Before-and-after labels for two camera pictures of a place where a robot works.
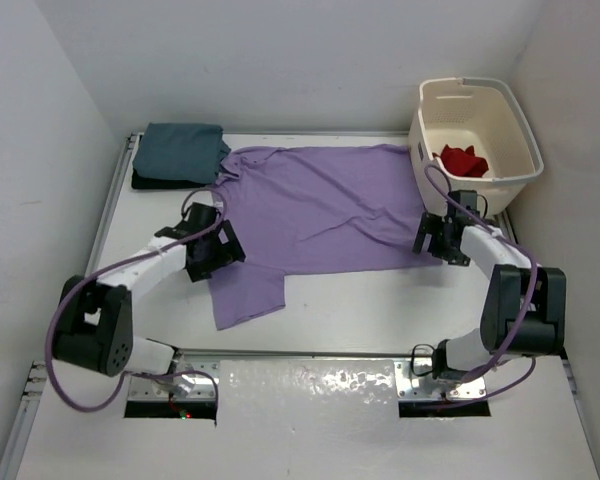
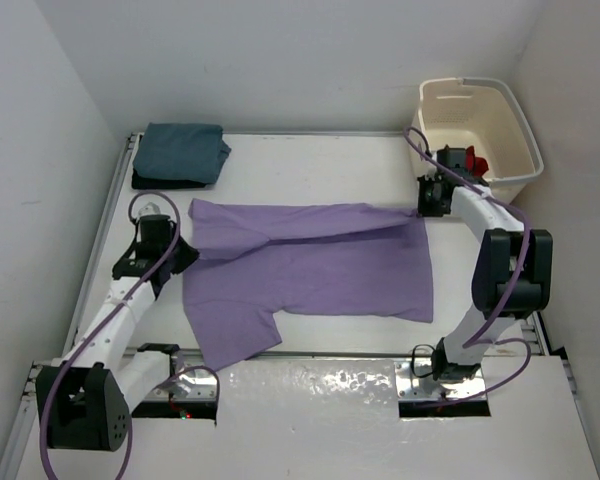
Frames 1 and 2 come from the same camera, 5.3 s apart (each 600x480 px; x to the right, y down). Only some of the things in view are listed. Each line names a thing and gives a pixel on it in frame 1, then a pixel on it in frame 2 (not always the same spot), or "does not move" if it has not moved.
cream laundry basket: (472, 134) does not move
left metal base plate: (184, 387) does not move
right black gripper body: (436, 226) -> (427, 204)
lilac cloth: (303, 209) -> (342, 258)
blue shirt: (181, 151) does not move
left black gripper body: (216, 254) -> (181, 256)
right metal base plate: (415, 381) does not move
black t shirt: (151, 183) does not move
